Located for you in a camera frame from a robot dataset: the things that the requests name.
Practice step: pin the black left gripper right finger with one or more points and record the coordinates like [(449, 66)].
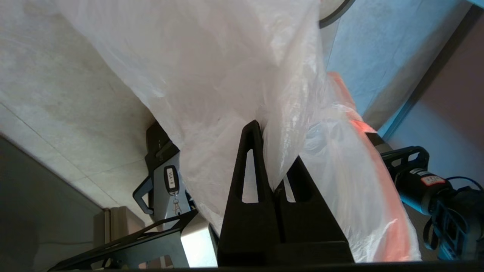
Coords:
[(314, 230)]

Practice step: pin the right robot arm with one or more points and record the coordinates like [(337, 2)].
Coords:
[(416, 185)]

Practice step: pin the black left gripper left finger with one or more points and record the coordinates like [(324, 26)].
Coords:
[(245, 230)]

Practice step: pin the black robot chassis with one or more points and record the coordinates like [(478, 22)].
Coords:
[(196, 241)]

